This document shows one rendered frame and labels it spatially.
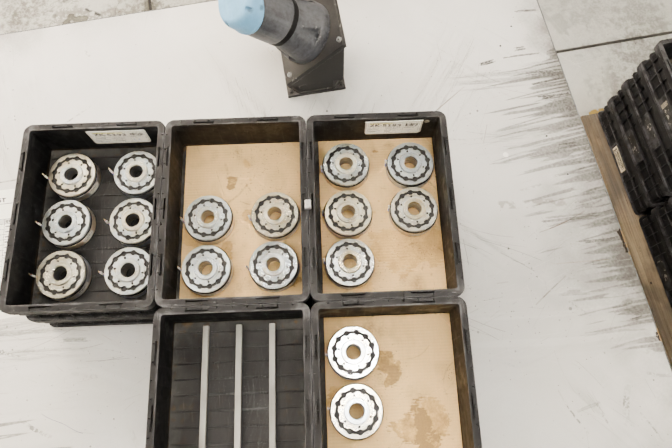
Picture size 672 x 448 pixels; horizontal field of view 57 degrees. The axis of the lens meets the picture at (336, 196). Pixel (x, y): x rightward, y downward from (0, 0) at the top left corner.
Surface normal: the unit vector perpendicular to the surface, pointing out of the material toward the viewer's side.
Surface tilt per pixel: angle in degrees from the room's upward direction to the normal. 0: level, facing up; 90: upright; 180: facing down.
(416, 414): 0
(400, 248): 0
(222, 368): 0
